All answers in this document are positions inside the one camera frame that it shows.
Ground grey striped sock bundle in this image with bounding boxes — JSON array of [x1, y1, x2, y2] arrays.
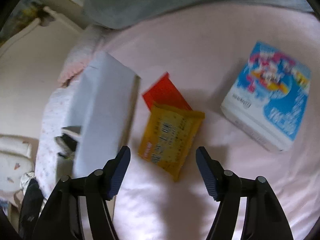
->
[[54, 126, 81, 159]]

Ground yellow snack packet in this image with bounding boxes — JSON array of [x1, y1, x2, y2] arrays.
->
[[138, 103, 205, 181]]

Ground blue cartoon tissue box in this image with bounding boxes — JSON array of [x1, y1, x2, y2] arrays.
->
[[221, 41, 311, 151]]

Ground red packet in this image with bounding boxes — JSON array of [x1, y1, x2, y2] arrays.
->
[[142, 72, 192, 111]]

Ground white embroidered towel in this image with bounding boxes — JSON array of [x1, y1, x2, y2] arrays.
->
[[0, 134, 34, 199]]

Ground near floral pink pillow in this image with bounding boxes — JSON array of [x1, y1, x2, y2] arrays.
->
[[35, 80, 79, 199]]

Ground floral pink pillow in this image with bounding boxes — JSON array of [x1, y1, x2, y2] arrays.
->
[[57, 24, 111, 87], [35, 80, 79, 199]]

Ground pink bed sheet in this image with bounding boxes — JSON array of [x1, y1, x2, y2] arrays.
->
[[103, 3, 319, 239]]

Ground far floral pink pillow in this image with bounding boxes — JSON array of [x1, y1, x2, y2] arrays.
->
[[57, 24, 111, 87]]

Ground cream bed headboard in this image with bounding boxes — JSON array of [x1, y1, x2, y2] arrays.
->
[[1, 7, 82, 139]]

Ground landscape wall painting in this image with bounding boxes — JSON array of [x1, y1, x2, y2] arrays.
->
[[1, 0, 44, 45]]

